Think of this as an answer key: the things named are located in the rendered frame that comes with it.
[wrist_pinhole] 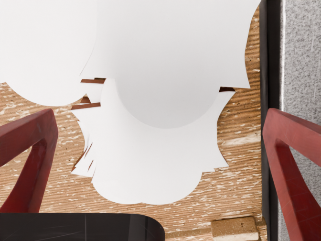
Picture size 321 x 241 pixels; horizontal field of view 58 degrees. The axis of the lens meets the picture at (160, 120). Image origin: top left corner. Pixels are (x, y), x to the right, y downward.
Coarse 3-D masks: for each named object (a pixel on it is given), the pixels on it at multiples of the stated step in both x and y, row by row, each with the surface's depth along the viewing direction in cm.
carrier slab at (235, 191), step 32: (256, 32) 24; (256, 64) 26; (0, 96) 28; (256, 96) 28; (64, 128) 30; (224, 128) 30; (256, 128) 30; (64, 160) 33; (256, 160) 33; (0, 192) 36; (64, 192) 36; (96, 192) 36; (192, 192) 36; (224, 192) 36; (256, 192) 36; (192, 224) 40
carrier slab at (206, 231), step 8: (256, 224) 40; (264, 224) 40; (176, 232) 42; (184, 232) 42; (192, 232) 42; (200, 232) 42; (208, 232) 41; (264, 232) 41; (168, 240) 42; (176, 240) 42; (184, 240) 42; (192, 240) 42; (200, 240) 42; (208, 240) 42; (264, 240) 42
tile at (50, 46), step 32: (0, 0) 21; (32, 0) 21; (64, 0) 21; (96, 0) 22; (0, 32) 22; (32, 32) 22; (64, 32) 23; (0, 64) 24; (32, 64) 24; (64, 64) 24; (32, 96) 26; (64, 96) 26
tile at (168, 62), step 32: (128, 0) 19; (160, 0) 19; (192, 0) 19; (224, 0) 20; (256, 0) 20; (96, 32) 19; (128, 32) 19; (160, 32) 20; (192, 32) 20; (224, 32) 20; (96, 64) 20; (128, 64) 20; (160, 64) 20; (192, 64) 21; (224, 64) 21; (128, 96) 21; (160, 96) 21; (192, 96) 22; (160, 128) 22
